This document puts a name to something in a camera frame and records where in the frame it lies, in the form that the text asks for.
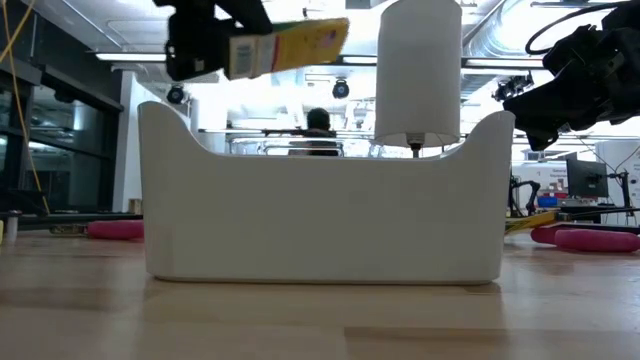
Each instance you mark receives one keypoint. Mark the round black ceiling spotlight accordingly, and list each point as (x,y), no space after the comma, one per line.
(175,94)
(340,89)

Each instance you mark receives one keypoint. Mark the black computer monitor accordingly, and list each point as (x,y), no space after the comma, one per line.
(586,175)

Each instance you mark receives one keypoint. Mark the black aluminium table frame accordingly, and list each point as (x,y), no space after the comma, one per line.
(80,218)

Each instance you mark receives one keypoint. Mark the blue storage crate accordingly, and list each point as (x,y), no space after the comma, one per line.
(547,202)

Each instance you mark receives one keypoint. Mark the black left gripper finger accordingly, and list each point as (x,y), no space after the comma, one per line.
(247,17)

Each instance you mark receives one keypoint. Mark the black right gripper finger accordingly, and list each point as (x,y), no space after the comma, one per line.
(537,107)

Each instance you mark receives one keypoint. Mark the grey metal post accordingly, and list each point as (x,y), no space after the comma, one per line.
(12,225)

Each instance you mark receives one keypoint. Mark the person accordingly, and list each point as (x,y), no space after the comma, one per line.
(318,120)

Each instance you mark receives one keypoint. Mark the white plastic storage bin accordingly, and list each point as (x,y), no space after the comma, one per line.
(325,220)

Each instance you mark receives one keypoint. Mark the black background robot arm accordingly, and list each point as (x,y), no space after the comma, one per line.
(522,195)

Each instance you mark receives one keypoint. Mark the yellow crayon box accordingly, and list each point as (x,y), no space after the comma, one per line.
(530,222)
(300,47)

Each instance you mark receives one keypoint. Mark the silver ventilation duct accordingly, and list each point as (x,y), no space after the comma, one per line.
(492,30)

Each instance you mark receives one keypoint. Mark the long ceiling light strip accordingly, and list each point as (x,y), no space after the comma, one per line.
(362,60)
(130,57)
(505,63)

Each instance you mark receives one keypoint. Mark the black ceiling spotlight cluster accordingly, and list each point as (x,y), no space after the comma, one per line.
(512,87)

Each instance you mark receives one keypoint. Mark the white shade wooden base lamp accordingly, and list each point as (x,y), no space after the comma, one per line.
(417,75)

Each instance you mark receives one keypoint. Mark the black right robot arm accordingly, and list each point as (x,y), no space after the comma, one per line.
(625,30)

